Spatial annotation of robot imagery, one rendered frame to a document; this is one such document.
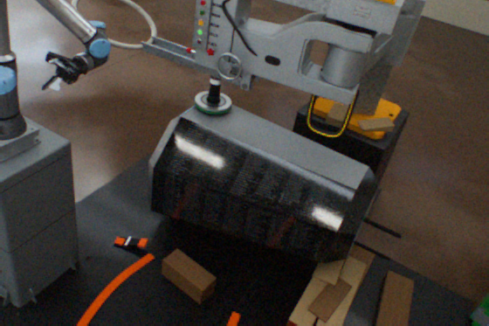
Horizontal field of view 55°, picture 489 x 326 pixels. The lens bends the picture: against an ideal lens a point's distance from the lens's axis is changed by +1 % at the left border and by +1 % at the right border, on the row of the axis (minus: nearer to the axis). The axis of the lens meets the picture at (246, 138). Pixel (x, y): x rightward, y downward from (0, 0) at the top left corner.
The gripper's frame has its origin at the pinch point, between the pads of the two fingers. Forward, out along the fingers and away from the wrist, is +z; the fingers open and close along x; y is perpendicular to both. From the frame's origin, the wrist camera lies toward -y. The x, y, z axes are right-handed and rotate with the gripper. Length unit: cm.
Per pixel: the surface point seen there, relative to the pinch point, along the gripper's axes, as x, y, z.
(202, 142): 25, 63, -57
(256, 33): -40, 58, -70
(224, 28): -34, 43, -68
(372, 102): -16, 131, -140
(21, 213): 56, 21, 21
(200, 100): 16, 47, -77
